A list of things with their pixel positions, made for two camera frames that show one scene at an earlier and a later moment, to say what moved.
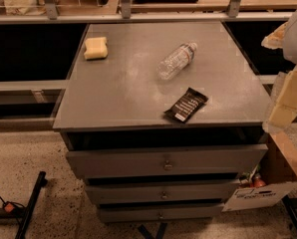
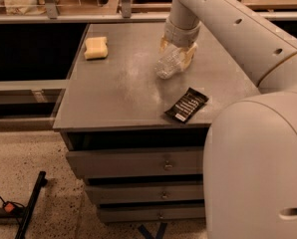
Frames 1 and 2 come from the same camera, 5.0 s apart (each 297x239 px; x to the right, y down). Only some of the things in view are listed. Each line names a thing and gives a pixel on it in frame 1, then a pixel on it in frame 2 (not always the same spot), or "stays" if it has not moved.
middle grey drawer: [161, 192] stays
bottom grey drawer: [158, 213] stays
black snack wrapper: [186, 106] stays
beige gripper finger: [274, 40] → [180, 37]
